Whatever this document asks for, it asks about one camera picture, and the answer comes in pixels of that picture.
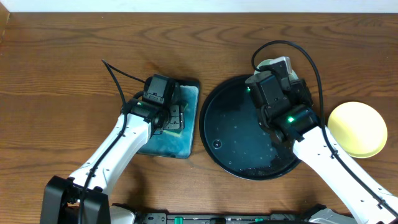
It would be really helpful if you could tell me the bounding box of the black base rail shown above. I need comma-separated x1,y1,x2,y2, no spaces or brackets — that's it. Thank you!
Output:
134,212,309,224

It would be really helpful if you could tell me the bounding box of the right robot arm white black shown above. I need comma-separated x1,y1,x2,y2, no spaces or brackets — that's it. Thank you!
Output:
252,57,397,223

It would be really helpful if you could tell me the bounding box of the round black tray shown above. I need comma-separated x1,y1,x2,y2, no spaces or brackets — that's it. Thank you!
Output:
199,75,300,180

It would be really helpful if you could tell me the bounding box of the light blue plate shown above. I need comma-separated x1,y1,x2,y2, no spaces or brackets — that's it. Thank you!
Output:
256,56,299,81

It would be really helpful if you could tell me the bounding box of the rectangular tray with soapy water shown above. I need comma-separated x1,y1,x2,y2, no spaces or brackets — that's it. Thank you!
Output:
138,80,200,159

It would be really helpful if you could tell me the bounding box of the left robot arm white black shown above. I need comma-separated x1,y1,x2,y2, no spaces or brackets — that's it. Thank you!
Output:
40,98,186,223

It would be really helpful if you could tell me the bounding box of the yellow plate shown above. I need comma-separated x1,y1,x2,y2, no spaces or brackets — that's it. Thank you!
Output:
327,101,388,159

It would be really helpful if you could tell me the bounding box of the green yellow sponge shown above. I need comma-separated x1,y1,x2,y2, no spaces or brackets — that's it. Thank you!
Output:
164,101,188,138

